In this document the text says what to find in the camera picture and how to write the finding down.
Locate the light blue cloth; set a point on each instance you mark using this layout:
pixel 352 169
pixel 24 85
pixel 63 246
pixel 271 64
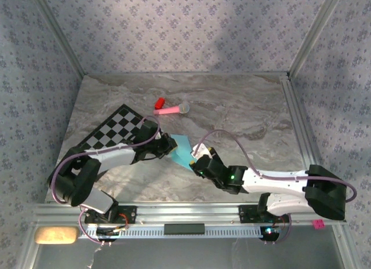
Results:
pixel 182 153

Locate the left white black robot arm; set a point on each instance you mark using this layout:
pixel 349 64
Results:
pixel 116 157

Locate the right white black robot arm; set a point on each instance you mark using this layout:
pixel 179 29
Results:
pixel 272 180

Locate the pink toy microphone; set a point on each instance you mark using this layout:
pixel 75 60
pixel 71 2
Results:
pixel 169 109

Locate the red block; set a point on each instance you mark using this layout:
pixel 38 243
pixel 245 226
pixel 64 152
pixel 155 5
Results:
pixel 159 103

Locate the black white checkerboard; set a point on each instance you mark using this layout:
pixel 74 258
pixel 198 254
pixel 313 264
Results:
pixel 116 130

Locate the black rectangular box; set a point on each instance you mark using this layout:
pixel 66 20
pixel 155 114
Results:
pixel 184 229

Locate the black controller board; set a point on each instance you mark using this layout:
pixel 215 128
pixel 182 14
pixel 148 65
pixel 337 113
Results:
pixel 269 235
pixel 105 232

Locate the pink dice cube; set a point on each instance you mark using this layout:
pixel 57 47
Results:
pixel 319 224

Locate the beige sponge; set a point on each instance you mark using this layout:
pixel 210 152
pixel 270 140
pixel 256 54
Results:
pixel 56 235

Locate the wide aluminium mounting rail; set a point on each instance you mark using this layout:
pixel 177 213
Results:
pixel 185 212

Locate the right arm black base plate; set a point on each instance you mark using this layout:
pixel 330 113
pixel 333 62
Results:
pixel 249 214

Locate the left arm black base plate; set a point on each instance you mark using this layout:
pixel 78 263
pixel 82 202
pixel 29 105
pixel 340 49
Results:
pixel 130 214

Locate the aluminium side rail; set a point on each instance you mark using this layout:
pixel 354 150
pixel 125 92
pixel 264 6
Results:
pixel 303 130

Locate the aluminium frame leg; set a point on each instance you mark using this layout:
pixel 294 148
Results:
pixel 346 251
pixel 29 254

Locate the aluminium frame post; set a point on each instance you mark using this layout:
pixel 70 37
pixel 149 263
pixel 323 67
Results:
pixel 60 34
pixel 316 34

